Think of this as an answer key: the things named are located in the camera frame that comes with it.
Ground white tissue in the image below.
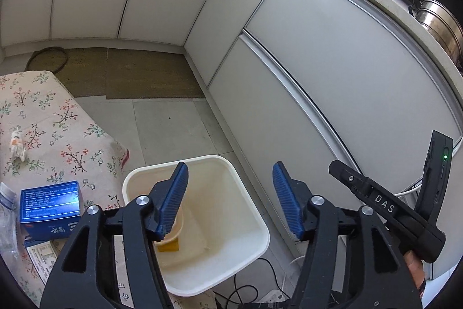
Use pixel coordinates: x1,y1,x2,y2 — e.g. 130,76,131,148
10,129,27,162

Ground clear plastic bottle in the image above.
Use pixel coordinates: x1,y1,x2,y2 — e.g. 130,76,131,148
0,182,18,256

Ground white plastic trash bin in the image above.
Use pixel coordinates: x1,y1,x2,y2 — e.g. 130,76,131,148
122,154,271,297

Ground white kitchen cabinets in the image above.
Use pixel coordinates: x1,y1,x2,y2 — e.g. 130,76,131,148
0,0,463,288

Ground person's right hand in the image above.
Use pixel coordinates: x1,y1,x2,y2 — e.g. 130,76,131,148
403,250,426,297

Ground white power strip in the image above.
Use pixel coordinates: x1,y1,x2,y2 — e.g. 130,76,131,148
258,289,290,304

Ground large blue carton box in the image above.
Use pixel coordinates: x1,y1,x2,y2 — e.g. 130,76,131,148
19,181,84,241

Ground brown floor mat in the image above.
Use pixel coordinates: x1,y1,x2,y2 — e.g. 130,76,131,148
56,48,204,100

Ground floral tablecloth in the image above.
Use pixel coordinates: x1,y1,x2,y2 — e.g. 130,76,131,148
0,70,218,309

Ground small blue white box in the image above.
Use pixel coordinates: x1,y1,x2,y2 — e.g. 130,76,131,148
23,236,67,285

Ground round woven floor mat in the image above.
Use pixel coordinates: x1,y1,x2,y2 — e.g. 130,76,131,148
25,46,69,74

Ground stainless steel pot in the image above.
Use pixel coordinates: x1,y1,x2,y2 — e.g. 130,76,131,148
408,0,463,72

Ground black cable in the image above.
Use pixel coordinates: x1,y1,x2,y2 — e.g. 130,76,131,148
212,255,291,309

